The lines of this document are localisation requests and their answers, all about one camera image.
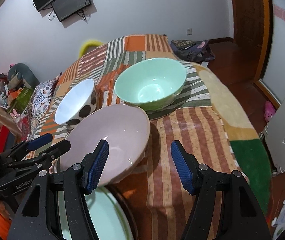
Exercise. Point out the patterned quilt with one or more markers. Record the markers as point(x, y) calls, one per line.
point(41, 97)

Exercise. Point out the striped patchwork blanket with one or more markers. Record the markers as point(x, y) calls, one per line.
point(195, 130)

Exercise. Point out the green bag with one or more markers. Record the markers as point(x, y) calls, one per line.
point(22, 96)

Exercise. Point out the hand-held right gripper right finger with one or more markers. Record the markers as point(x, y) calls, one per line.
point(182, 167)

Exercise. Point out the dark backpack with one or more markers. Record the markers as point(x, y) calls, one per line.
point(192, 48)

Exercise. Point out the pink bowl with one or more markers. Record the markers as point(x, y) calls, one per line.
point(122, 130)

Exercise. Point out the grey plush toy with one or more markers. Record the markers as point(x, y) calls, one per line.
point(25, 71)

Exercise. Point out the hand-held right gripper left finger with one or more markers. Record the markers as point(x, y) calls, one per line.
point(97, 165)

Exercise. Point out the white polka dot bowl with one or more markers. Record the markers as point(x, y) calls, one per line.
point(75, 102)

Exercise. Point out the yellow foam noodle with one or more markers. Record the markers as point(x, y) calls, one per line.
point(87, 43)

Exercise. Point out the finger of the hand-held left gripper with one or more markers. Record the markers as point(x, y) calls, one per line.
point(57, 147)
point(41, 140)

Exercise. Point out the pink bunny toy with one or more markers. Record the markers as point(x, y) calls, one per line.
point(15, 115)

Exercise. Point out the white wall outlet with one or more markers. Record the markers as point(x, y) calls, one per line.
point(189, 31)

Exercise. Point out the yellow green fleece blanket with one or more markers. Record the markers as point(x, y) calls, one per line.
point(232, 110)

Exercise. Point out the pink slipper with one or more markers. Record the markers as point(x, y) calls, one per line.
point(270, 112)

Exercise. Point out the wooden door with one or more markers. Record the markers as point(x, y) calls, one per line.
point(247, 17)

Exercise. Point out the green bowl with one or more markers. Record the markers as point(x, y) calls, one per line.
point(142, 80)

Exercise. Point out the green plate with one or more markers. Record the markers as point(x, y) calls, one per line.
point(102, 217)

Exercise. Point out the small black monitor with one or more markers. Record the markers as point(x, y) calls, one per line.
point(70, 2)

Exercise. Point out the orange cloth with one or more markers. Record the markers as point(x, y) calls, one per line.
point(2, 220)

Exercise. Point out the wooden door frame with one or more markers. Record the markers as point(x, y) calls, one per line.
point(270, 42)

